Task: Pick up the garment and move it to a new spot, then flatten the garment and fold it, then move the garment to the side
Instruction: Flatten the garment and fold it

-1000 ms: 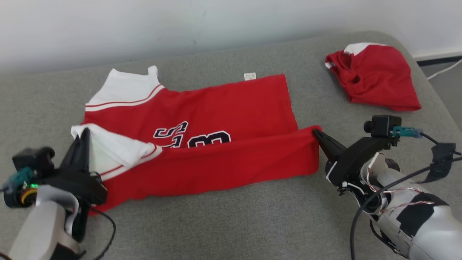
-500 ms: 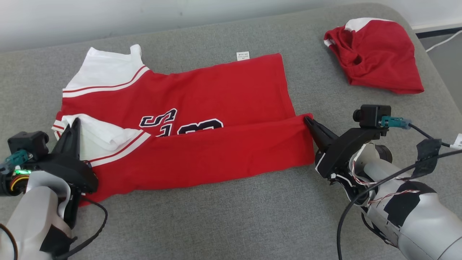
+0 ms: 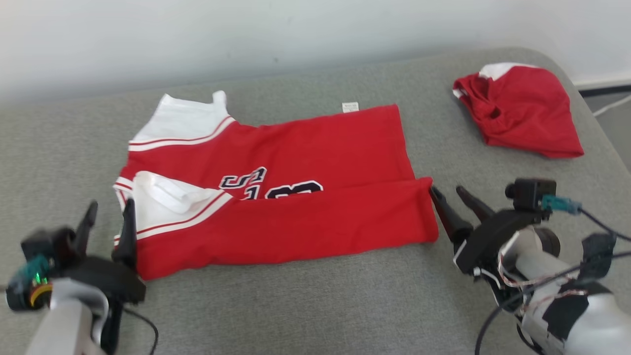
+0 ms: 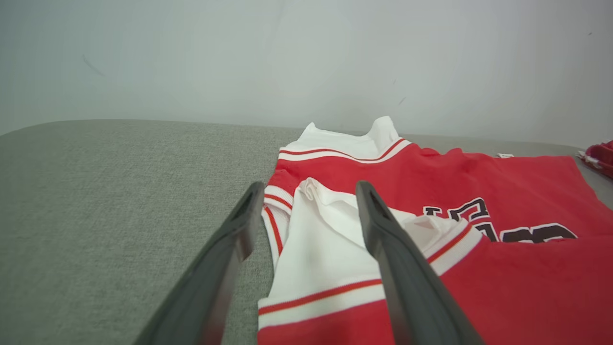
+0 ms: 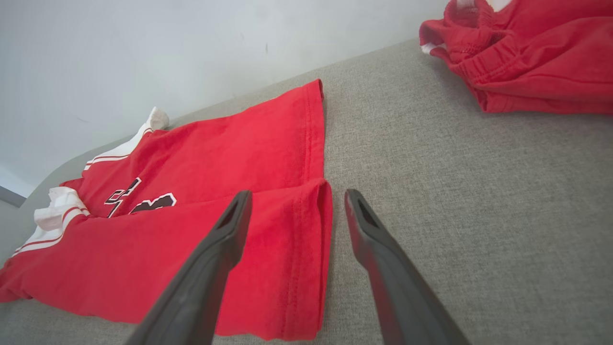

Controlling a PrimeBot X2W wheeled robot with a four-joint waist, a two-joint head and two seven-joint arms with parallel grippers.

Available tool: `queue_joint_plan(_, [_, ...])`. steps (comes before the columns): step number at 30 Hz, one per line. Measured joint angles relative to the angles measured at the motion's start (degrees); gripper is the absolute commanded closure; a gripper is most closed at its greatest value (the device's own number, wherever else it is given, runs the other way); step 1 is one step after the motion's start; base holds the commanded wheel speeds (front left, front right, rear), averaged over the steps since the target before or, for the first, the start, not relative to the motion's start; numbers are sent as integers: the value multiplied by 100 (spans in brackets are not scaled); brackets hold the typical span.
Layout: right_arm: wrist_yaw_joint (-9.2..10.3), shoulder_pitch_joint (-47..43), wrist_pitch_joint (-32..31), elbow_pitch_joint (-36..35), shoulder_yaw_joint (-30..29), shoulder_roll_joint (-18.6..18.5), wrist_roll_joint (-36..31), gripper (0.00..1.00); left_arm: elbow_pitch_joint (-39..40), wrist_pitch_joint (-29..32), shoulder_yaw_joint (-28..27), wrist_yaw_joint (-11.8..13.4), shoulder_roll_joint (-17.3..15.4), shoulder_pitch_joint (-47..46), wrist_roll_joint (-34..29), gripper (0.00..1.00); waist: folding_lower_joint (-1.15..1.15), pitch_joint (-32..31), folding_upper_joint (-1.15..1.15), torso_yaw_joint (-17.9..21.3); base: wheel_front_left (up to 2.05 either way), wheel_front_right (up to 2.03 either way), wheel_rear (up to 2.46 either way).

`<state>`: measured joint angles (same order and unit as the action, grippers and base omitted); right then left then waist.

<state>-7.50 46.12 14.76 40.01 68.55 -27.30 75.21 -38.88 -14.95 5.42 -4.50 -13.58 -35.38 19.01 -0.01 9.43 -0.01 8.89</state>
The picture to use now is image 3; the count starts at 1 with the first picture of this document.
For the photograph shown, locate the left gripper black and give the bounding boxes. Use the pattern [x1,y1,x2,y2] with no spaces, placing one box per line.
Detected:
[58,198,147,305]

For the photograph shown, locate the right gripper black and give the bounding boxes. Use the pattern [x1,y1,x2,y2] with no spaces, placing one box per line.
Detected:
[428,185,543,276]

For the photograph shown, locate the red shorts with white band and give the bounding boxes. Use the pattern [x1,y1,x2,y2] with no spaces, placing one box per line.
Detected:
[452,62,586,159]

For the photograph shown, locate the red white basketball jersey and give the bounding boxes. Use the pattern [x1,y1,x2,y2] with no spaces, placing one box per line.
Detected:
[112,90,440,282]

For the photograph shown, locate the black skirting strip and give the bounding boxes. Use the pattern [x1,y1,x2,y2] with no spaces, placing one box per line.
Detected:
[577,84,631,98]

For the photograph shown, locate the red white twisted wires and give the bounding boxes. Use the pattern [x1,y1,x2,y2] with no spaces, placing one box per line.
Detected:
[497,237,590,299]

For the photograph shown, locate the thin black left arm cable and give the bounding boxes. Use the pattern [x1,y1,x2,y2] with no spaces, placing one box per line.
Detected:
[122,306,160,355]

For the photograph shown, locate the teal right camera connector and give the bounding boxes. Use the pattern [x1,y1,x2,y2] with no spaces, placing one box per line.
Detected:
[541,194,583,215]

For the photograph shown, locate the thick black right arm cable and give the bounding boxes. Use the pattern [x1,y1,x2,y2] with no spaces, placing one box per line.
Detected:
[474,250,631,355]

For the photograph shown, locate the thin black right camera cable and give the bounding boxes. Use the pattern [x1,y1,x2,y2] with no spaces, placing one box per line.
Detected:
[579,207,631,243]

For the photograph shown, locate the thin white floor cable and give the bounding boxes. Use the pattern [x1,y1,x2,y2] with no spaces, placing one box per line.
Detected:
[592,94,631,117]

